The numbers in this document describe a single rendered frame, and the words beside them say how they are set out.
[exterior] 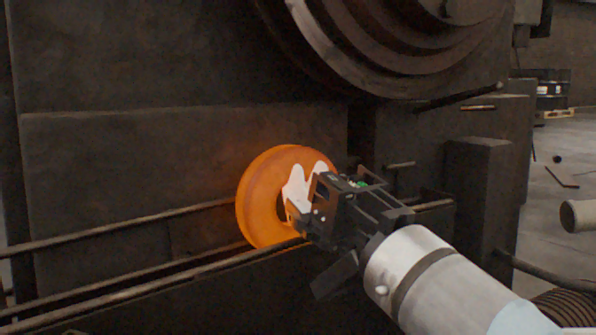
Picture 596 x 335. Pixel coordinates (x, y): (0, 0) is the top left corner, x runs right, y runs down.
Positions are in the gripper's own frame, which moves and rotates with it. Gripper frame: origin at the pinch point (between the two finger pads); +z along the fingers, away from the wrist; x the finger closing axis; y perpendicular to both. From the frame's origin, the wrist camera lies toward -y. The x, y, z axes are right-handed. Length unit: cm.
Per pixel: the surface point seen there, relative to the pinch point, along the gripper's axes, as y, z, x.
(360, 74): 15.8, 0.1, -8.3
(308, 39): 19.8, 1.2, 0.0
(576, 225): -7, -16, -50
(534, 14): -9, 420, -728
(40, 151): 5.5, 7.3, 29.4
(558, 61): -131, 593, -1182
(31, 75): 12.0, 14.8, 29.1
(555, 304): -18, -21, -43
